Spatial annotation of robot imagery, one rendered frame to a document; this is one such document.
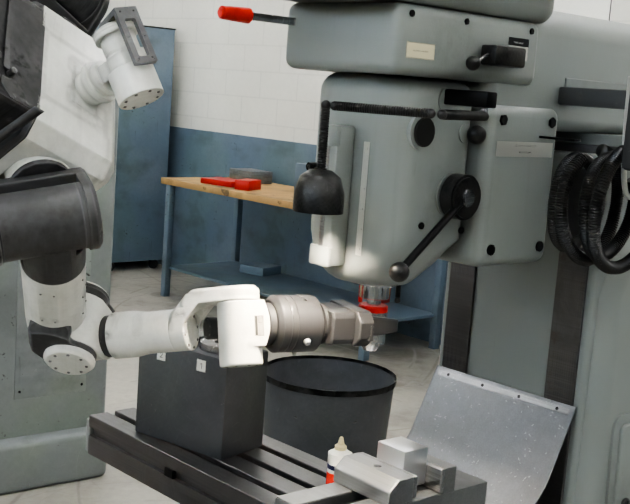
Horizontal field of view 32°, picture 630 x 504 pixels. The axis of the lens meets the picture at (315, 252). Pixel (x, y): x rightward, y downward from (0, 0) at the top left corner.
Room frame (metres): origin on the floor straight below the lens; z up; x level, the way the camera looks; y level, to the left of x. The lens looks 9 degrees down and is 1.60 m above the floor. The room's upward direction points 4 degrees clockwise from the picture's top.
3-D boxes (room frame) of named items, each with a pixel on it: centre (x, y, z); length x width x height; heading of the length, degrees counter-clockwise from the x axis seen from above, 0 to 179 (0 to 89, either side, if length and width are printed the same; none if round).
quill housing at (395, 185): (1.70, -0.10, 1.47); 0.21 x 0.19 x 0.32; 43
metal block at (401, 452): (1.64, -0.16, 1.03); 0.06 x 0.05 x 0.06; 41
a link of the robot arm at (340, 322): (1.66, -0.02, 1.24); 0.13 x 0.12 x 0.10; 28
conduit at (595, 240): (1.74, -0.43, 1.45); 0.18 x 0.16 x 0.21; 133
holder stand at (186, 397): (1.99, 0.20, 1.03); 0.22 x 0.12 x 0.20; 54
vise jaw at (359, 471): (1.60, -0.12, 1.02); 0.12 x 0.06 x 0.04; 41
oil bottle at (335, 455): (1.73, -0.07, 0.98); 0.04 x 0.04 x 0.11
